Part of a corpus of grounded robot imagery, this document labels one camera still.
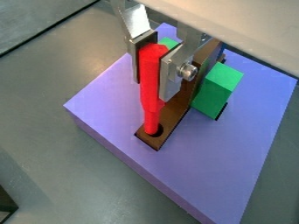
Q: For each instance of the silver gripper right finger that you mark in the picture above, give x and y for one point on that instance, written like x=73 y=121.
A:
x=177 y=68

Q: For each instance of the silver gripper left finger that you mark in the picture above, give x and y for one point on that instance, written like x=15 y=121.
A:
x=140 y=34

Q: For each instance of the red peg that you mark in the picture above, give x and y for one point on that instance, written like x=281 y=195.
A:
x=150 y=55

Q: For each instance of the purple board block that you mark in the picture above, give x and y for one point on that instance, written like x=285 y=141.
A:
x=208 y=166

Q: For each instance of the green block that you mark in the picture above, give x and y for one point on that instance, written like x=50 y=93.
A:
x=216 y=90

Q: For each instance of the brown L-shaped bracket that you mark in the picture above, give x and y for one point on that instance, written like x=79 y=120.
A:
x=178 y=106

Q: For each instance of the black angle bracket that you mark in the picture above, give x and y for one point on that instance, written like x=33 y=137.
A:
x=9 y=206

